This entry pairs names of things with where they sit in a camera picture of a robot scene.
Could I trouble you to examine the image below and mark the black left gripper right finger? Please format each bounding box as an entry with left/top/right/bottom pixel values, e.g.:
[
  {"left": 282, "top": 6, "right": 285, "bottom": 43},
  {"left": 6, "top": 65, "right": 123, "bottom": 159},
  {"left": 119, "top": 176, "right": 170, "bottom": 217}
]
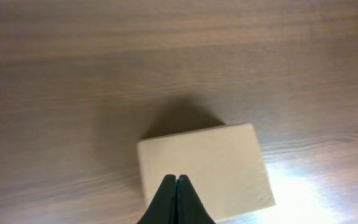
[{"left": 175, "top": 175, "right": 215, "bottom": 224}]

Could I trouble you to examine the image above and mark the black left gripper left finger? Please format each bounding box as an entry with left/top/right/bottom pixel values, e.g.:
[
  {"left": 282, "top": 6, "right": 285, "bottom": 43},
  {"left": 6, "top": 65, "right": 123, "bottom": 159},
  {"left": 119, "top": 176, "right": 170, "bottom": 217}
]
[{"left": 137, "top": 174, "right": 177, "bottom": 224}]

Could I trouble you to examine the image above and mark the brown cardboard box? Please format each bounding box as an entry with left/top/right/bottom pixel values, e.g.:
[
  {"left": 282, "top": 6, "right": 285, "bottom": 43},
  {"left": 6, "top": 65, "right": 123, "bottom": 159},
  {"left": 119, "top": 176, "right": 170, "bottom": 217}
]
[{"left": 137, "top": 124, "right": 276, "bottom": 222}]

